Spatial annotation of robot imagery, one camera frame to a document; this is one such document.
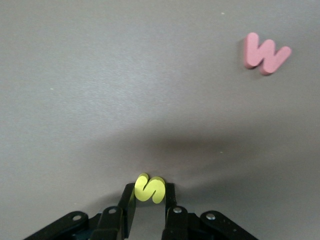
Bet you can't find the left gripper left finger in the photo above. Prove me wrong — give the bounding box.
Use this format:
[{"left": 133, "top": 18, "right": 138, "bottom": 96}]
[{"left": 23, "top": 183, "right": 138, "bottom": 240}]

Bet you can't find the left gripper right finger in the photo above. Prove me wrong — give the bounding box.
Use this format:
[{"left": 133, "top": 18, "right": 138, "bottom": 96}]
[{"left": 161, "top": 183, "right": 258, "bottom": 240}]

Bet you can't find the yellow letter s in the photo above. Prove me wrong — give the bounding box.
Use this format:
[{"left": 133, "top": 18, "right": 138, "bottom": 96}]
[{"left": 134, "top": 173, "right": 166, "bottom": 205}]

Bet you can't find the pink letter w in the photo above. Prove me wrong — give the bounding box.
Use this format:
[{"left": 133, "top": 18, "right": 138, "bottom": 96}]
[{"left": 243, "top": 31, "right": 293, "bottom": 77}]

